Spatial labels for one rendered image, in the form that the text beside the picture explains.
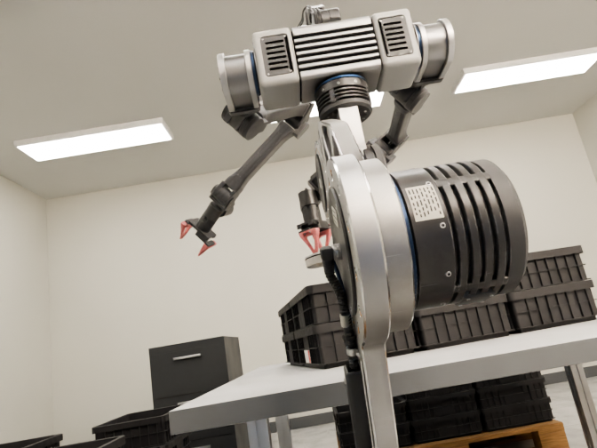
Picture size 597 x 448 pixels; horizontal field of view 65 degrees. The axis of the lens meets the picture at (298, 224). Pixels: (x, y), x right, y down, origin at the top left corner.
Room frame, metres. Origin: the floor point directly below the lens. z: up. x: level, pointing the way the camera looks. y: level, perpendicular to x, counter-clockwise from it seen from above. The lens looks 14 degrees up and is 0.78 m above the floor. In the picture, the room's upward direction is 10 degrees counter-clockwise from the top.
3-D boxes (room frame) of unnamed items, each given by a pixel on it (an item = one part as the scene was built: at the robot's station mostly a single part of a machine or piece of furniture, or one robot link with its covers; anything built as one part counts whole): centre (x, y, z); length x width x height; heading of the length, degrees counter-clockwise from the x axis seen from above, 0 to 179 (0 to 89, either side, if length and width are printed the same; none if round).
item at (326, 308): (1.53, -0.10, 0.87); 0.40 x 0.30 x 0.11; 11
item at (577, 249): (1.64, -0.69, 0.92); 0.40 x 0.30 x 0.02; 11
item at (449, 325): (1.59, -0.40, 0.76); 0.40 x 0.30 x 0.12; 11
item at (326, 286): (1.53, -0.10, 0.92); 0.40 x 0.30 x 0.02; 11
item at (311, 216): (1.41, -0.05, 1.15); 0.10 x 0.07 x 0.07; 144
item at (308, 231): (1.40, -0.04, 1.08); 0.07 x 0.07 x 0.09; 54
